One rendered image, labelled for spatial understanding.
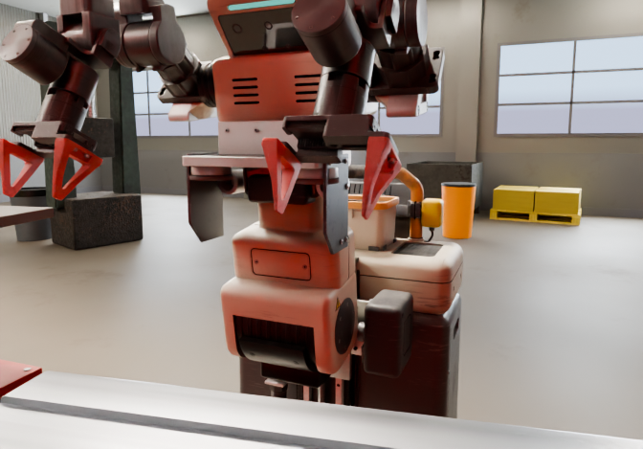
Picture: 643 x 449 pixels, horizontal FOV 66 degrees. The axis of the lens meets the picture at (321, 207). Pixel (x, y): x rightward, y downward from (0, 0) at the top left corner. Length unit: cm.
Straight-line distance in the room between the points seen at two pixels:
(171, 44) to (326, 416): 81
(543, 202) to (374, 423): 699
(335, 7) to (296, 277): 54
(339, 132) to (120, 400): 36
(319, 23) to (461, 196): 514
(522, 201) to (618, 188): 156
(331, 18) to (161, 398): 39
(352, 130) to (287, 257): 44
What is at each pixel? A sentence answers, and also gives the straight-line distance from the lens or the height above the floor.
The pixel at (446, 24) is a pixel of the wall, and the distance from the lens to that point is 839.
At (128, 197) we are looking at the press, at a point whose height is 48.
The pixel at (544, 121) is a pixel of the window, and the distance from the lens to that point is 808.
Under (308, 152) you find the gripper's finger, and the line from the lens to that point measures 57.
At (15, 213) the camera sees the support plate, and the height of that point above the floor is 100.
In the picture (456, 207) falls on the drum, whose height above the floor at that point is 35.
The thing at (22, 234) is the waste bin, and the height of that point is 8.
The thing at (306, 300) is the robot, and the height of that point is 79.
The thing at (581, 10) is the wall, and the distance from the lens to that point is 832.
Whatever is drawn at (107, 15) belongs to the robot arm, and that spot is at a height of 125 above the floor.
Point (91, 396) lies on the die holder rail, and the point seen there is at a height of 97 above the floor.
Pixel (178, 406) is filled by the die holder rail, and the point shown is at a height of 97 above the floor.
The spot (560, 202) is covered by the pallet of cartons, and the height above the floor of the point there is 28.
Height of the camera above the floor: 106
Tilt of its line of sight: 8 degrees down
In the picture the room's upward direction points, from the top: straight up
